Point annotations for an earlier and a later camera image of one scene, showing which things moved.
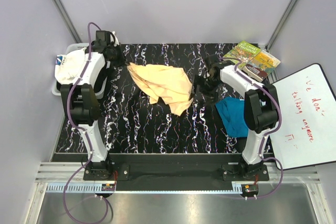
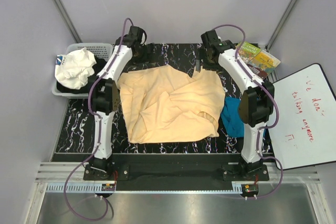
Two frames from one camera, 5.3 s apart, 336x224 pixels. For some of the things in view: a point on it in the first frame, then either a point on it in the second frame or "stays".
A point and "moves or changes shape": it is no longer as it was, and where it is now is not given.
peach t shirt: x=169 y=83 moves or changes shape
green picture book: x=243 y=52 stays
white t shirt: x=67 y=65 stays
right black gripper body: x=209 y=86 → x=207 y=64
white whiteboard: x=307 y=133 stays
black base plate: x=176 y=172 stays
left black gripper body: x=117 y=57 → x=142 y=56
